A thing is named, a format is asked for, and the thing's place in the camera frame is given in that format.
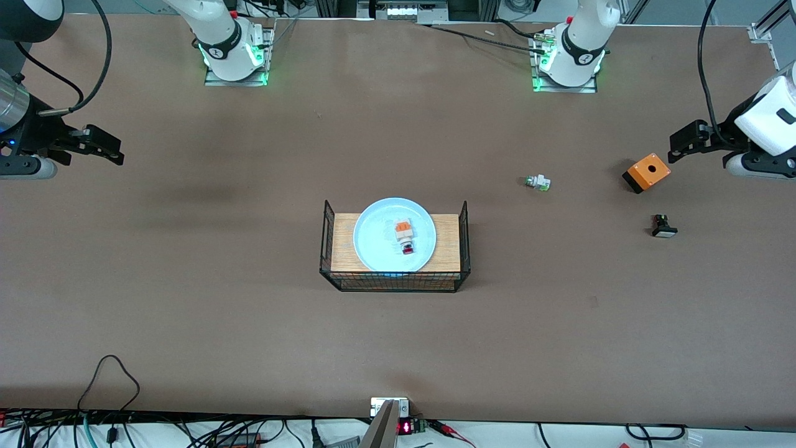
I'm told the light blue round plate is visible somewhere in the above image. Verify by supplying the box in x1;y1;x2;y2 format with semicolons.
353;197;437;273

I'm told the red button white orange switch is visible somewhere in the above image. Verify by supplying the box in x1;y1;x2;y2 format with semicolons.
394;220;417;255

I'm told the orange black button box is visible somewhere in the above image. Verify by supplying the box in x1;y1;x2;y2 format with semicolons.
622;153;672;194

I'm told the black power adapter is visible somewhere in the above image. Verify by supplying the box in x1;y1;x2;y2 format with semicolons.
215;432;262;448

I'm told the red black clip lead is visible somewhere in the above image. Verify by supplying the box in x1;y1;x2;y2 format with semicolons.
429;420;476;448

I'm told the short black right arm cable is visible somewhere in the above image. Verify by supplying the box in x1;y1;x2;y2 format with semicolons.
11;41;85;103

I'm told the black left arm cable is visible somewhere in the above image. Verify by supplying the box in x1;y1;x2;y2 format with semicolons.
697;0;729;147

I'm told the long black right arm cable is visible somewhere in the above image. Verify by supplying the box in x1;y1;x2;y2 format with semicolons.
37;0;113;118

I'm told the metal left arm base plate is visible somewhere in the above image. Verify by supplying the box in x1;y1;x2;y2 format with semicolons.
532;28;599;94

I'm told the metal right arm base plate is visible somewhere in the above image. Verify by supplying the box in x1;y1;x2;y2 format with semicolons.
205;28;275;87

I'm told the black looped thin cable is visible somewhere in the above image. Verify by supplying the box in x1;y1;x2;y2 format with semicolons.
77;355;141;414

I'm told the black cable on table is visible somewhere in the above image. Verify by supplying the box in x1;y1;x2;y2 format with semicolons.
415;23;549;53

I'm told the black wire wooden shelf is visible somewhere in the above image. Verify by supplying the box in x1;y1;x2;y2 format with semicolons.
319;200;471;293

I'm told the black coiled cable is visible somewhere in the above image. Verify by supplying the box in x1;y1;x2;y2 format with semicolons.
625;422;688;441

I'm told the aluminium frame rig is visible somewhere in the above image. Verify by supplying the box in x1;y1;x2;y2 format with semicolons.
316;0;498;24

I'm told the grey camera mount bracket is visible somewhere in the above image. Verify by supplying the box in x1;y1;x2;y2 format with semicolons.
361;397;411;448

